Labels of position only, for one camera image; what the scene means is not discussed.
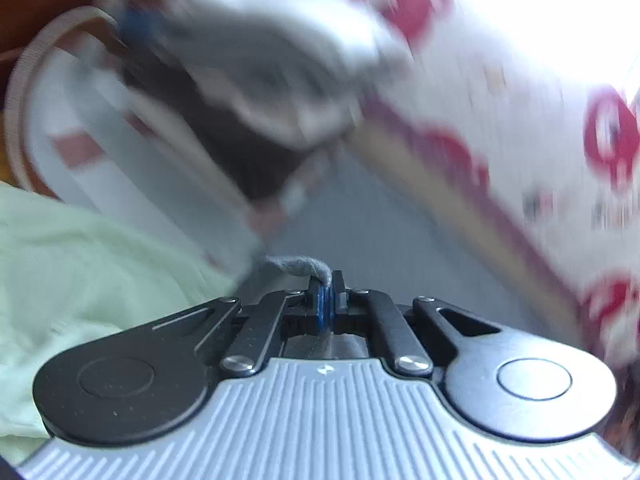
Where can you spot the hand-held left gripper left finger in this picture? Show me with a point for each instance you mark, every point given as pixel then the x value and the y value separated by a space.
pixel 315 310

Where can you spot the stack of folded clothes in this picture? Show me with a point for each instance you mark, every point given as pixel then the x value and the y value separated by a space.
pixel 240 150

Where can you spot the grey folded garment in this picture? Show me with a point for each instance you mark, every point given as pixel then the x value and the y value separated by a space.
pixel 280 55

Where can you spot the striped rug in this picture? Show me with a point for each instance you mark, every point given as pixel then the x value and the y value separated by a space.
pixel 380 220

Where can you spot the cream folded garment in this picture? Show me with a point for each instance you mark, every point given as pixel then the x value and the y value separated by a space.
pixel 300 120

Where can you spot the light green cloth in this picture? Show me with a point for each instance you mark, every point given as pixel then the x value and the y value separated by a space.
pixel 75 270

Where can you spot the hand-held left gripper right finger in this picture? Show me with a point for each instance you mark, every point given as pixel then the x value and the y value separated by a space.
pixel 337 310

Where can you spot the blue cloth item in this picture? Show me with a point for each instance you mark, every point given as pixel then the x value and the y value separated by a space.
pixel 137 27

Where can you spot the bear printed blanket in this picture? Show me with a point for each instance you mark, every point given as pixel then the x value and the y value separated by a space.
pixel 525 135

